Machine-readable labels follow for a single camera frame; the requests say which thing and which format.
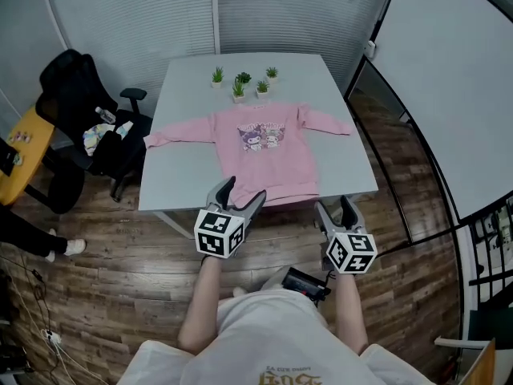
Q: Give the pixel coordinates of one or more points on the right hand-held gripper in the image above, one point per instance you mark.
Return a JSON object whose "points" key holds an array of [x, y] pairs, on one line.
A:
{"points": [[352, 253]]}

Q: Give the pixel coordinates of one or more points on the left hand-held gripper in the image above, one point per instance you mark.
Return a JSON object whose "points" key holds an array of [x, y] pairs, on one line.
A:
{"points": [[218, 233]]}

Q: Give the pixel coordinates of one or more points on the pink long-sleeved shirt cartoon print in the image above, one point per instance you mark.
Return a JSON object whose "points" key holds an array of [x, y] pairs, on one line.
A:
{"points": [[264, 163]]}

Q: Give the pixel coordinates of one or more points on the person's left forearm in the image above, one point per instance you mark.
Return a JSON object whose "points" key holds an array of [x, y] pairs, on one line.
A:
{"points": [[202, 307]]}

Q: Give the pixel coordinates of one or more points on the person's right forearm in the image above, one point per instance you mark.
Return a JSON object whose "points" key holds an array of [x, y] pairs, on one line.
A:
{"points": [[348, 311]]}

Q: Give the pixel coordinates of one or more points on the person's white t-shirt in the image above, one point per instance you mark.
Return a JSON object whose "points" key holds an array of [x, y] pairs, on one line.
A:
{"points": [[272, 343]]}

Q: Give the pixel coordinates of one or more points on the white table leg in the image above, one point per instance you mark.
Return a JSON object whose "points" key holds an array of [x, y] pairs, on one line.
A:
{"points": [[176, 225]]}

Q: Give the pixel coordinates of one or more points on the black battery box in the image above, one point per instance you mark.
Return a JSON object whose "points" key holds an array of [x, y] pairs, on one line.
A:
{"points": [[302, 281]]}

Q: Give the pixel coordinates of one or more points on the small potted grass plant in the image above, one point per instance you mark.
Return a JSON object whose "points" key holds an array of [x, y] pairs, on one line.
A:
{"points": [[272, 74], [238, 92], [262, 89], [217, 78]]}

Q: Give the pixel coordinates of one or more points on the dark green potted succulent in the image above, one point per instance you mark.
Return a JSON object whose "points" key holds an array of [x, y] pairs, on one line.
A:
{"points": [[243, 78]]}

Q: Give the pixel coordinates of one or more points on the white tissue packet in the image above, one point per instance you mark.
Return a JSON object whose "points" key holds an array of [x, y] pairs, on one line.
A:
{"points": [[124, 129]]}

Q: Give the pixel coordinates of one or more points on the pastel patterned cloth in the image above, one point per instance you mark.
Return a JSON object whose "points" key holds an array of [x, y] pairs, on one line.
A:
{"points": [[96, 136]]}

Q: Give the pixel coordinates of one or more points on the clear plastic water bottle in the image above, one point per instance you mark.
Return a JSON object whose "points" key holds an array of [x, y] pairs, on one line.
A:
{"points": [[106, 115]]}

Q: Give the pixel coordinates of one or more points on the black stair railing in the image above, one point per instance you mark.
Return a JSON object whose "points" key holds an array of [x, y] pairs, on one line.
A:
{"points": [[491, 235]]}

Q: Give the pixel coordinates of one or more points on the black office chair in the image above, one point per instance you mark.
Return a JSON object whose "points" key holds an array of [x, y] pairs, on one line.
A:
{"points": [[68, 90]]}

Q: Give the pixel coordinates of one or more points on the wooden board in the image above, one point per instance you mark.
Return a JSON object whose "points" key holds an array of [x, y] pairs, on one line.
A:
{"points": [[477, 363]]}

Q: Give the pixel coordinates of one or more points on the yellow round table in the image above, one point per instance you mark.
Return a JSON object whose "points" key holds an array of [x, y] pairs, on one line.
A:
{"points": [[28, 171]]}

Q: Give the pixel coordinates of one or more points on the row of small figurines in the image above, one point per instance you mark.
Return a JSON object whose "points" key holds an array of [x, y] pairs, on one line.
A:
{"points": [[20, 137]]}

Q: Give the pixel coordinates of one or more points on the white power adapter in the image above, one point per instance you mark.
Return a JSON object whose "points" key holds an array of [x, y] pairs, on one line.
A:
{"points": [[52, 337]]}

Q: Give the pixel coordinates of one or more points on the black notebook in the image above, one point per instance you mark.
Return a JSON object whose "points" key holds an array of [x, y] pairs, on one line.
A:
{"points": [[7, 156]]}

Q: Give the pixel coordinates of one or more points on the black glass door frame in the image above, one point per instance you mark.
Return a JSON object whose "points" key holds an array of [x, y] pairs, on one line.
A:
{"points": [[401, 143]]}

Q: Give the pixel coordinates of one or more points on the white wall switch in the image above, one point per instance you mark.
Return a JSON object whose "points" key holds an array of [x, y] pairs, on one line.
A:
{"points": [[371, 49]]}

